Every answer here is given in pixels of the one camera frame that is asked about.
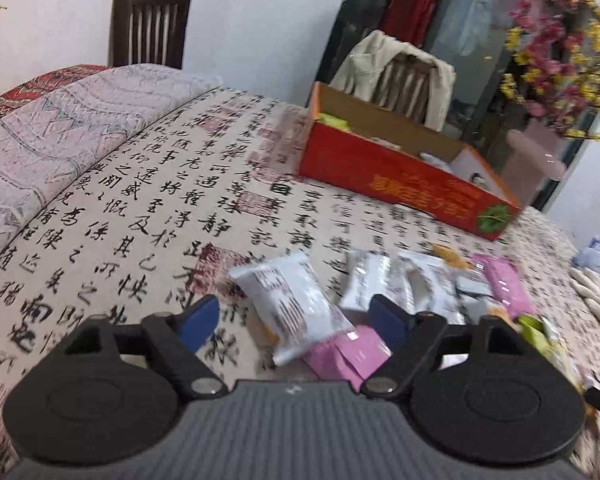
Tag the blue plastic bag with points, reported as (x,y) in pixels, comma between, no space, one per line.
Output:
(592,255)

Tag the dark wooden chair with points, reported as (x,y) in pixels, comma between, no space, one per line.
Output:
(125,20)

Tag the pink patterned blanket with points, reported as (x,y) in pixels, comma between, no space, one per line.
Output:
(55,130)

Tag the yellow-green snack packet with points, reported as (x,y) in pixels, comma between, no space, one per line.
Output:
(335,121)

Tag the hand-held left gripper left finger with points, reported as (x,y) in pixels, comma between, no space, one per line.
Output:
(197,319)

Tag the large white snack packet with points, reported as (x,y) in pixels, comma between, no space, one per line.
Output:
(290,300)

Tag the red patterned cloth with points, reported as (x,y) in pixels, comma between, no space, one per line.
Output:
(40,82)

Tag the pale blue hanging garment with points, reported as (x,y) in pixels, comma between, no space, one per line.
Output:
(472,20)

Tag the grey snack packet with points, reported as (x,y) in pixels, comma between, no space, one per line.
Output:
(472,285)

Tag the red and blue hanging cloth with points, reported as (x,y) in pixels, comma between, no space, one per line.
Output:
(410,15)

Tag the red cardboard box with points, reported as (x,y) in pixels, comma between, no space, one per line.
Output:
(380,175)

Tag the calligraphy print tablecloth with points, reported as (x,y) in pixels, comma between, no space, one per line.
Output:
(130,210)

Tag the orange snack packet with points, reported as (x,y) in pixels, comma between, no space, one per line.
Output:
(450,256)

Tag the pink and yellow blossom branches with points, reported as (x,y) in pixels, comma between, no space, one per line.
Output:
(555,50)

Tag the brown slatted chair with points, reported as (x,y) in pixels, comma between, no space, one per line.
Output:
(405,85)

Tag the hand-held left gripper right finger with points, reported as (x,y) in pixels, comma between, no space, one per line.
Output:
(386,316)

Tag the chair with beige jacket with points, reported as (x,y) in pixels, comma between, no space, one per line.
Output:
(365,60)

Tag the small white snack packet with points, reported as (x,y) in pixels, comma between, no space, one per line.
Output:
(370,280)
(425,280)

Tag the pink snack packet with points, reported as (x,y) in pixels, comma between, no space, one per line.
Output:
(502,285)
(355,355)

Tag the green snack packet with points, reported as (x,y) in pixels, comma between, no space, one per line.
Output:
(535,335)

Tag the pink glass vase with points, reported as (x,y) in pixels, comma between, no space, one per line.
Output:
(530,160)

